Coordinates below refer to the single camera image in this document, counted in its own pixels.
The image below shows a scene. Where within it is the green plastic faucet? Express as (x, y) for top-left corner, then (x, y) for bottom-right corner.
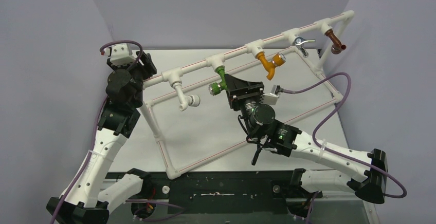
(208, 66), (228, 96)

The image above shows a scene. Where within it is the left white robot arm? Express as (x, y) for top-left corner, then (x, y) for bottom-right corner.
(46, 52), (157, 223)

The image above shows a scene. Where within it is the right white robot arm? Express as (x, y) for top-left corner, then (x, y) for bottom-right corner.
(224, 73), (388, 204)

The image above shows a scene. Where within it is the white plastic faucet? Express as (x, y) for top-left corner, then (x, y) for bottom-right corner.
(171, 81), (201, 111)

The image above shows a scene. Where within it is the orange plastic faucet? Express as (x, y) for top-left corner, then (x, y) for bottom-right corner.
(255, 52), (286, 80)

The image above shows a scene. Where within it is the chrome metal faucet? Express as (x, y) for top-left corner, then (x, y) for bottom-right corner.
(292, 36), (316, 58)

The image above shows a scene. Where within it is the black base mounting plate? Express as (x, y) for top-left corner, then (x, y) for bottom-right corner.
(129, 170), (358, 215)

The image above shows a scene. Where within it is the brown plastic faucet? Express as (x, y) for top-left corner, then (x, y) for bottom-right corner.
(324, 29), (347, 54)

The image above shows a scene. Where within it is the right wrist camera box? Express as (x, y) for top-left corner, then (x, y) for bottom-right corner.
(261, 85), (283, 106)

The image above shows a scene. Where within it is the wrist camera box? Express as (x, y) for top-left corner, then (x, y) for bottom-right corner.
(261, 85), (283, 106)
(101, 43), (135, 67)

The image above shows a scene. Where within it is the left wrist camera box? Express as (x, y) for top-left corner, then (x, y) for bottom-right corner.
(101, 43), (135, 67)

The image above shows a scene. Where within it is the white PVC pipe frame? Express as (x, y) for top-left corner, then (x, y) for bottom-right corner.
(140, 10), (355, 180)

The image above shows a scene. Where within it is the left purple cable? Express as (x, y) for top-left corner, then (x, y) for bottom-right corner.
(50, 40), (143, 224)

